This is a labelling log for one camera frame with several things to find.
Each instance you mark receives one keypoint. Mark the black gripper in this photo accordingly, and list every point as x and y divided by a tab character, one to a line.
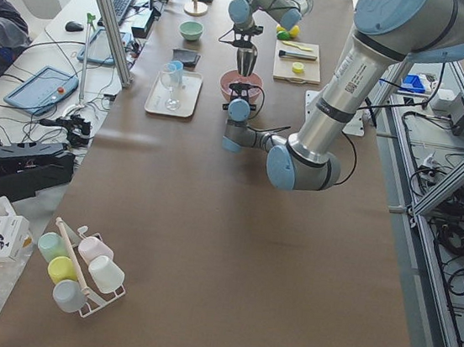
240	92
243	39

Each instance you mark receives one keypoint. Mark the pink bowl with ice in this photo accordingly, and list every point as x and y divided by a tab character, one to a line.
233	76

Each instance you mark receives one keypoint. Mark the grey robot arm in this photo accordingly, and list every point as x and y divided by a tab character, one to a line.
385	32
286	13

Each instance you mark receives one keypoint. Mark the light blue cup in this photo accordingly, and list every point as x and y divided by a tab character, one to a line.
177	73

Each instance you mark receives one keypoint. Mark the pink cup on rack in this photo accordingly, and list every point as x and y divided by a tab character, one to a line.
92	247

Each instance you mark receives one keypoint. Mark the white cup on rack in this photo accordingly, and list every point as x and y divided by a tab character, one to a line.
106	274

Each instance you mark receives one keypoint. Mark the green cup on rack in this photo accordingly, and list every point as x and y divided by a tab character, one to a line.
51	245

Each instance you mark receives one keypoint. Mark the yellow cup on rack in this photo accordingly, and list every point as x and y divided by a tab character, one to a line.
61	268

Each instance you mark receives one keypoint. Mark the grey cup on rack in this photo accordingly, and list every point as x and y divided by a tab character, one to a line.
68	296

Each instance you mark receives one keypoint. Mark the green lime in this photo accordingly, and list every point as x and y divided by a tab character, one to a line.
283	35

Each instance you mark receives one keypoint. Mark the yellow plastic knife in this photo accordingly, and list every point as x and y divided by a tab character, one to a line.
297	46

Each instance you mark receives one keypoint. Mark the green bowl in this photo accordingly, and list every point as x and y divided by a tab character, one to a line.
191	30

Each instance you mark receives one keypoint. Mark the wooden mug tree stand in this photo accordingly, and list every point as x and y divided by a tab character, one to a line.
195	8

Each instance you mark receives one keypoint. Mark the cream rabbit tray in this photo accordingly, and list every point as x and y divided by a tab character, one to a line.
186	95

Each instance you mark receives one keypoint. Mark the bamboo cutting board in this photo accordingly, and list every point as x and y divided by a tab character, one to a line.
283	67

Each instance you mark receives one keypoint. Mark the grey folded cloth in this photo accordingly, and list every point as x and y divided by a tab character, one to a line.
189	58

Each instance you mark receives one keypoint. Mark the clear wine glass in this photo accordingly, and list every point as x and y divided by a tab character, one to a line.
172	103

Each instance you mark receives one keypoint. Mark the black keyboard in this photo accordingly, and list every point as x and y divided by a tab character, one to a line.
122	9

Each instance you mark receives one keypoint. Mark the blue teach pendant far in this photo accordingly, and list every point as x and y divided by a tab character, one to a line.
99	52

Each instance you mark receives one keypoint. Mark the blue teach pendant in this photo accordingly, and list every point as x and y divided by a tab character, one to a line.
42	91
99	52

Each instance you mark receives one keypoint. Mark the black computer mouse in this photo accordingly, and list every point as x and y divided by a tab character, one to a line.
73	26

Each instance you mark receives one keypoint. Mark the blue teach pendant near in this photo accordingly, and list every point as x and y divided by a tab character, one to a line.
42	91

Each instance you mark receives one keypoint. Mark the white product box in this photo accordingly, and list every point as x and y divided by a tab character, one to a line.
13	232

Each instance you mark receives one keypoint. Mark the aluminium frame post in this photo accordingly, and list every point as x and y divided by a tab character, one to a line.
114	39

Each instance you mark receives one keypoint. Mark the white wire cup rack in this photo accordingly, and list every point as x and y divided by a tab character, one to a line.
96	301

